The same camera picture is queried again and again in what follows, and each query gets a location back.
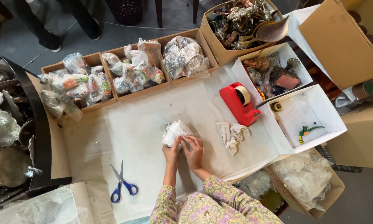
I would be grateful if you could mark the person's right hand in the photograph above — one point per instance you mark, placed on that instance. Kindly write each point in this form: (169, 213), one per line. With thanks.
(195, 153)

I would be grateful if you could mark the person's left hand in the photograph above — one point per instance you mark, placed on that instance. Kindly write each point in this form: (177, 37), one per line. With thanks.
(171, 155)

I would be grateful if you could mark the person's right fingers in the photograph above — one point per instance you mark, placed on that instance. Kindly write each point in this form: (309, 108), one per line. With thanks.
(189, 142)

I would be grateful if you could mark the bubble-wrapped figurine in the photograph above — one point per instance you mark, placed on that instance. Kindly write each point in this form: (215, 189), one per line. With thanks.
(176, 130)

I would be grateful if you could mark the white crumpled cloth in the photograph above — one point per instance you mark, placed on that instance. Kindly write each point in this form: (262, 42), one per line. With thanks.
(231, 134)

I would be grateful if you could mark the white sheet table cover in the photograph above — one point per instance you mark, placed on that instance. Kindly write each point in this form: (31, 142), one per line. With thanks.
(136, 130)

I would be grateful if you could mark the red tape dispenser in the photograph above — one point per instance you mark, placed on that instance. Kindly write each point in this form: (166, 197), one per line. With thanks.
(236, 105)

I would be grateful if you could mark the person's floral yellow garment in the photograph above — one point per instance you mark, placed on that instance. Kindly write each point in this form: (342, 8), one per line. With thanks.
(211, 205)

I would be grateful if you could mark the clear tape roll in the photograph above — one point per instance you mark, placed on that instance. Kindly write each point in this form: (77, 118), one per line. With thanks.
(244, 94)

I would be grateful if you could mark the clear plastic bag heap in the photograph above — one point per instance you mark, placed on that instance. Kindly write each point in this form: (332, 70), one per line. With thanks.
(255, 185)

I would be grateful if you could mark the cardboard tray of silver items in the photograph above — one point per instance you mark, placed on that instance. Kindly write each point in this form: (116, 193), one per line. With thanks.
(185, 57)

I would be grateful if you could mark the cardboard tray of wrapped animals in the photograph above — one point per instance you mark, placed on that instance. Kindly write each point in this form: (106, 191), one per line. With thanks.
(133, 73)

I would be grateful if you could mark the small brass round piece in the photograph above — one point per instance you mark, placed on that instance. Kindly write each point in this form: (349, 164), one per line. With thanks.
(277, 107)

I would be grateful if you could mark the brown carved figurine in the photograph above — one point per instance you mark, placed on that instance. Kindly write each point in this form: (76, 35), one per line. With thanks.
(258, 63)

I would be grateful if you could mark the white open box with scribbles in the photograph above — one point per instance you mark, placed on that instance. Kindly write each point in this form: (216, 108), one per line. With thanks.
(298, 119)

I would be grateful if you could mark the dark figurine with pink base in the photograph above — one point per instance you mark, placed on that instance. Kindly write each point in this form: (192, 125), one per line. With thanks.
(286, 80)

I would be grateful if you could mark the green bird figurine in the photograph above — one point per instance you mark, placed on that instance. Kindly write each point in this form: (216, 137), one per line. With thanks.
(306, 131)

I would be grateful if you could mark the cardboard box of bubble wrap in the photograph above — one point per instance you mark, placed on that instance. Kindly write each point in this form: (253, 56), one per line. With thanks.
(304, 180)

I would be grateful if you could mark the cardboard tray of painted figurines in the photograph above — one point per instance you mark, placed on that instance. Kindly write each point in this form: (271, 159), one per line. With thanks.
(77, 85)

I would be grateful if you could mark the cardboard box of brass figurines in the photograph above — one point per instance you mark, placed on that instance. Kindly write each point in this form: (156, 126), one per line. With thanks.
(239, 26)

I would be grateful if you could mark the white open box with figurines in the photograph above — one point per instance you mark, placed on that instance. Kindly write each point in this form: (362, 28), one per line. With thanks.
(286, 53)

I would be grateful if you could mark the dark wooden chair legs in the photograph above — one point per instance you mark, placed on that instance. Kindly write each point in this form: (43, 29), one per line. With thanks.
(159, 12)

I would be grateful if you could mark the black perforated basket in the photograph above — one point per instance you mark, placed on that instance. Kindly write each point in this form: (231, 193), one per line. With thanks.
(124, 11)

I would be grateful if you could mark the black plastic crate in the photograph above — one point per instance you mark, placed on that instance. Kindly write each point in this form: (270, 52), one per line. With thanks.
(338, 165)

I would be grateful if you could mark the cardboard with clear plastic sheet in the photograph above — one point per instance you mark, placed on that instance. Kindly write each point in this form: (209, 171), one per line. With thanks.
(40, 205)

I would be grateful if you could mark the closed cardboard box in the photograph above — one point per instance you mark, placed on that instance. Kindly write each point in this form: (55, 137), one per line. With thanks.
(363, 137)

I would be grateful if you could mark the large empty cardboard box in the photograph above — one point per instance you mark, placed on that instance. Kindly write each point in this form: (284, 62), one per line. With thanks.
(335, 43)

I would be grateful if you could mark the black bin of metal plates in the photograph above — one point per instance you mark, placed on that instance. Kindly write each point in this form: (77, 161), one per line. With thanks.
(9, 130)

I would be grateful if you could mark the brown packing tape roll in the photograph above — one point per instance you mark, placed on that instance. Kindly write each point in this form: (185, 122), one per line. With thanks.
(368, 88)

